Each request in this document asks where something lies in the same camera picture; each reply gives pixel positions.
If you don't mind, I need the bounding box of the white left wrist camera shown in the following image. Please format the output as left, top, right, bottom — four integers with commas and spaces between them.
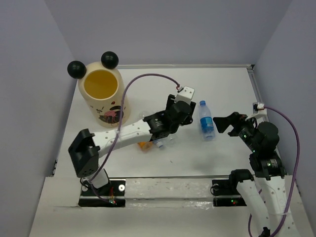
175, 86, 195, 105

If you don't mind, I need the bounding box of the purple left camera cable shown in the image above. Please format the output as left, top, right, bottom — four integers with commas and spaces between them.
89, 73, 182, 204

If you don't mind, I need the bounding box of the orange juice bottle lying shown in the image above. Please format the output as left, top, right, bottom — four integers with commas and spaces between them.
137, 142, 153, 151

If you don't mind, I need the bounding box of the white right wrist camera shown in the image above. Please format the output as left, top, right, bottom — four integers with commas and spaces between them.
246, 102, 267, 120

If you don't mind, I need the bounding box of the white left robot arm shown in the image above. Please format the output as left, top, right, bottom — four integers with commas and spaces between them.
68, 87, 196, 195

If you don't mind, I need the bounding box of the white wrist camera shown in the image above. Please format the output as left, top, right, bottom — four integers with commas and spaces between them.
246, 102, 267, 120
175, 86, 195, 105

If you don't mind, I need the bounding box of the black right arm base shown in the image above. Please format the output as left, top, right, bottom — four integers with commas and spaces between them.
210, 169, 254, 207

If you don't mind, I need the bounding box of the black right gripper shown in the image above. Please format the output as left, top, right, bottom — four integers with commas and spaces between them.
212, 111, 260, 152

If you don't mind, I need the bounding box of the white-cap blue-label water bottle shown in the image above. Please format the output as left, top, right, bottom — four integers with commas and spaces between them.
153, 139, 164, 150

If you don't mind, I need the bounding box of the blue-cap water bottle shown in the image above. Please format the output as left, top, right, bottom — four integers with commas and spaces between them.
198, 100, 215, 141

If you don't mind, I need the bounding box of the cream cat-print bin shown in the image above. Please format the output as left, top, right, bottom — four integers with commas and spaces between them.
67, 51, 131, 128

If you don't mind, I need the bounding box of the clear blue-label bottle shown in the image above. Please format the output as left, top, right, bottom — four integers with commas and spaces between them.
139, 111, 176, 147

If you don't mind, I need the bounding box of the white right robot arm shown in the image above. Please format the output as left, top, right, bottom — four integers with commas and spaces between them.
213, 112, 300, 237

